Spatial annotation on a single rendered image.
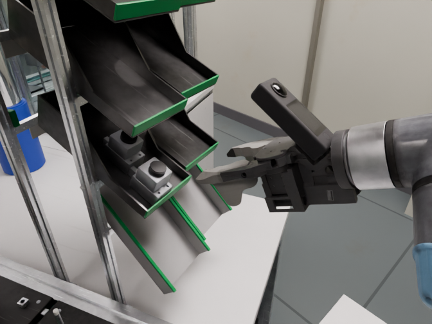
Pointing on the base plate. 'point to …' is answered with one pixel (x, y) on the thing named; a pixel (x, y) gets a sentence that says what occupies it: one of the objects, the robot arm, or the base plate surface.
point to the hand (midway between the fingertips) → (216, 162)
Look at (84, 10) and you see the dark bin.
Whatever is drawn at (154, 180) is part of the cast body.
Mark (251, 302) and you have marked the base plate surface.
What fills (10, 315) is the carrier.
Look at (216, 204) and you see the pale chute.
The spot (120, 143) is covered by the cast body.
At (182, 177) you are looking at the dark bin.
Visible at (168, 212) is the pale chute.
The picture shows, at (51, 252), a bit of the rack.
